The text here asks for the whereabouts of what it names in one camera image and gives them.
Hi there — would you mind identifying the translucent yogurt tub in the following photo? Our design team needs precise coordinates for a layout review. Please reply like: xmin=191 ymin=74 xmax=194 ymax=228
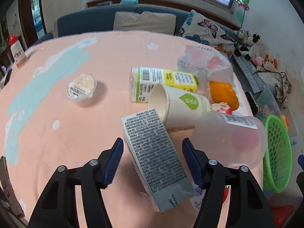
xmin=190 ymin=111 xmax=267 ymax=169

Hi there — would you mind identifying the grey white milk carton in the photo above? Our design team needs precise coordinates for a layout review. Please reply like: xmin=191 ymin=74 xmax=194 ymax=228
xmin=121 ymin=109 xmax=195 ymax=213

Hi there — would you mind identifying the red white wrapper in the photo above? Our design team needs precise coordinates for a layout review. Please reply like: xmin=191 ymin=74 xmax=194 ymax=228
xmin=210 ymin=102 xmax=232 ymax=115

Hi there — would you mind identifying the orange peel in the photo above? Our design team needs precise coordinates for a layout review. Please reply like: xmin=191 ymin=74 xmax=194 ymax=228
xmin=209 ymin=81 xmax=239 ymax=111

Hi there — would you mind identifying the white paper cup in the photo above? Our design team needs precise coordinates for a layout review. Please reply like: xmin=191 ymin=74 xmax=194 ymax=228
xmin=148 ymin=83 xmax=211 ymax=130

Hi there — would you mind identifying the small clear jelly cup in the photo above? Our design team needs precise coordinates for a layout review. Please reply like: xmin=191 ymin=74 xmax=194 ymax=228
xmin=64 ymin=74 xmax=97 ymax=107

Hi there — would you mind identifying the yellow green juice box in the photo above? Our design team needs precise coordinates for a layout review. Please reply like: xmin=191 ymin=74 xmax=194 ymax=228
xmin=129 ymin=67 xmax=198 ymax=102

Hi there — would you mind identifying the green plastic basket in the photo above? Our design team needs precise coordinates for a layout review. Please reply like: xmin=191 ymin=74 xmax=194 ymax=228
xmin=263 ymin=115 xmax=292 ymax=194

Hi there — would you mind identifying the red plastic stool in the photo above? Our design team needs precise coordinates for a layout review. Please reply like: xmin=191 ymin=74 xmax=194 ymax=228
xmin=271 ymin=205 xmax=294 ymax=228

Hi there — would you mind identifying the yellow duck toy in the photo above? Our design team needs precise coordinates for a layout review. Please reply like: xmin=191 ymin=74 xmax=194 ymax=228
xmin=280 ymin=115 xmax=290 ymax=132

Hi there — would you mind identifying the clear plastic storage box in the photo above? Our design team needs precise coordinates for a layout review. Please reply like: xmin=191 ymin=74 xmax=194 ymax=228
xmin=255 ymin=83 xmax=298 ymax=141

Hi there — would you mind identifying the black remote control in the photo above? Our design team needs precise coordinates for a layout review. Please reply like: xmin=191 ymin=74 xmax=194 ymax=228
xmin=245 ymin=91 xmax=259 ymax=116

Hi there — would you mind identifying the pink patterned tablecloth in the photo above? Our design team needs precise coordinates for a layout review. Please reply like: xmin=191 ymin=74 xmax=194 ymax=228
xmin=1 ymin=31 xmax=198 ymax=222

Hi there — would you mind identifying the grey patterned blanket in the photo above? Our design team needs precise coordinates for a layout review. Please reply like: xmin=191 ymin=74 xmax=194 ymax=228
xmin=233 ymin=54 xmax=264 ymax=94

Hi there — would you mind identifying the beige crumpled cloth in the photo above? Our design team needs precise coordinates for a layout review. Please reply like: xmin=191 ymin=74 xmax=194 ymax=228
xmin=256 ymin=64 xmax=293 ymax=109

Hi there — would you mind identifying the orange fox plush toy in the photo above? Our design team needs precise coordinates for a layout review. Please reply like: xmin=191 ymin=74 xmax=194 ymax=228
xmin=264 ymin=54 xmax=278 ymax=69

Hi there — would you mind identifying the pink pig plush toy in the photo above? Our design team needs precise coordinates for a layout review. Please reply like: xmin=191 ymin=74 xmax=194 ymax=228
xmin=251 ymin=56 xmax=264 ymax=67

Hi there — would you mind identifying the cow plush toy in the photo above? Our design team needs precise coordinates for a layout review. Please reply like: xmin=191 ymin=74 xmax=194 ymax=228
xmin=234 ymin=29 xmax=263 ymax=60

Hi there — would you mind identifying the red capped white bottle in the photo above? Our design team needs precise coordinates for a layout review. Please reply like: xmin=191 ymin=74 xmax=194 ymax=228
xmin=9 ymin=35 xmax=27 ymax=68

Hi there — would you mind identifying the butterfly print pillow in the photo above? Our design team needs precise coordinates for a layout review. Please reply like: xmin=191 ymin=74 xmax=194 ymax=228
xmin=177 ymin=10 xmax=239 ymax=59

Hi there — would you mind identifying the colourful pinwheel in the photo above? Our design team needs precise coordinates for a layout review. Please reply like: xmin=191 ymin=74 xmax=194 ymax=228
xmin=235 ymin=0 xmax=250 ymax=28

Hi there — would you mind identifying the beige cushion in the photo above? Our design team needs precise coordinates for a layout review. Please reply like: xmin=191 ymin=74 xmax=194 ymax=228
xmin=113 ymin=11 xmax=176 ymax=35

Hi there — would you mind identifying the teal tissue pack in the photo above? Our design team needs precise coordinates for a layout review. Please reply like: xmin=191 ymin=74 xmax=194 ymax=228
xmin=120 ymin=0 xmax=139 ymax=5

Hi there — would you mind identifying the dark wooden door frame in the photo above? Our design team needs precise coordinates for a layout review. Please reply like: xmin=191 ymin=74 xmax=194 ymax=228
xmin=18 ymin=0 xmax=46 ymax=47

